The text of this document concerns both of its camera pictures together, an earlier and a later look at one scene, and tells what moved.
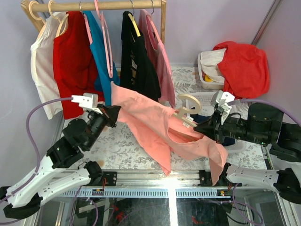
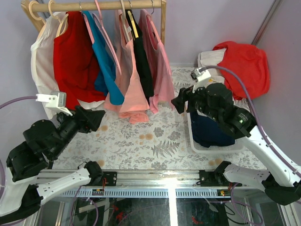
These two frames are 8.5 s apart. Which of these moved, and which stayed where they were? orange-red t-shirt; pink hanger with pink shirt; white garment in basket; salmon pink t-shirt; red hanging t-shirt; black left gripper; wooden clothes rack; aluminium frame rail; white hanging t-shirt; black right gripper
Moved: black left gripper; salmon pink t-shirt; black right gripper
Stayed: white garment in basket; red hanging t-shirt; aluminium frame rail; wooden clothes rack; orange-red t-shirt; pink hanger with pink shirt; white hanging t-shirt
